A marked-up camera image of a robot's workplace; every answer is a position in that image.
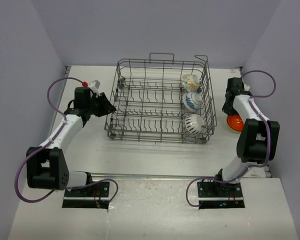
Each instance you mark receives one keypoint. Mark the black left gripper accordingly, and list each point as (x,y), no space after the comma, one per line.
(107,110)

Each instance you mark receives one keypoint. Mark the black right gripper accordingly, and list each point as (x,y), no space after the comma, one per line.
(226,110)

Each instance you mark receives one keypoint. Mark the orange bowl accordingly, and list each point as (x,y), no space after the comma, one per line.
(235,122)

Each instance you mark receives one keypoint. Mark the white blue striped bowl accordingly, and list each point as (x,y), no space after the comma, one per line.
(194,124)

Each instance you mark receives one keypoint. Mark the grey wire dish rack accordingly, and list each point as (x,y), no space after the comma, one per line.
(150,100)

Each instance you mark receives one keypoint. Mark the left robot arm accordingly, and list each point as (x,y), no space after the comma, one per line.
(46,167)

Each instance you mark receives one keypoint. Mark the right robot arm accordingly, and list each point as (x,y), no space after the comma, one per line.
(258,139)

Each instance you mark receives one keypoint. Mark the white blue flower bowl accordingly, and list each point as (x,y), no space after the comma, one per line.
(192,101)

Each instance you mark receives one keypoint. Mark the white floral bowl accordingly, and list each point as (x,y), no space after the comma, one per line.
(190,82)

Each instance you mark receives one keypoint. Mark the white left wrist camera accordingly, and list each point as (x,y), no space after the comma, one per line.
(94,86)

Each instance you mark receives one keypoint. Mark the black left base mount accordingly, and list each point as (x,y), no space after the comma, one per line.
(94,197)

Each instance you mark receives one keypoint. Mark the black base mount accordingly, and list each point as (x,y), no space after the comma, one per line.
(94,197)
(213,195)

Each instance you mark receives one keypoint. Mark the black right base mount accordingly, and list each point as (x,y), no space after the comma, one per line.
(213,195)

